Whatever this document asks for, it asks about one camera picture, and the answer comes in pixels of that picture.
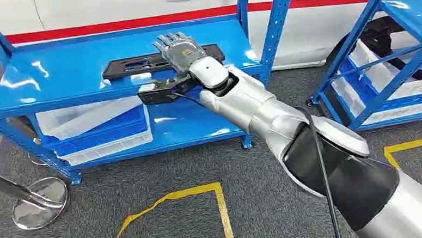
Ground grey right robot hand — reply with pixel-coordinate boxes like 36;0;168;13
151;30;208;76

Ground long black plastic panel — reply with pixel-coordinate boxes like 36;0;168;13
101;42;227;82

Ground blue plastic bin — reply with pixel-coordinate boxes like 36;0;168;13
40;104;152;159

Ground blue metal shelf rack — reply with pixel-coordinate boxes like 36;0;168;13
0;0;305;190

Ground yellow floor tape outline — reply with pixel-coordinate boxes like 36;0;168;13
383;135;422;172
111;181;236;238

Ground black parts in rack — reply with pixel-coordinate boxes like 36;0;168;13
358;14;422;84

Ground white storage bins stack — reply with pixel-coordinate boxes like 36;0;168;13
327;35;422;128

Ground blue metal rack with bins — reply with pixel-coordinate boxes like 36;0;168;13
300;0;422;135

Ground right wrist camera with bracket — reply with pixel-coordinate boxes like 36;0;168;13
136;75;201;107

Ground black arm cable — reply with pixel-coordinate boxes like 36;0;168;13
170;83;344;238

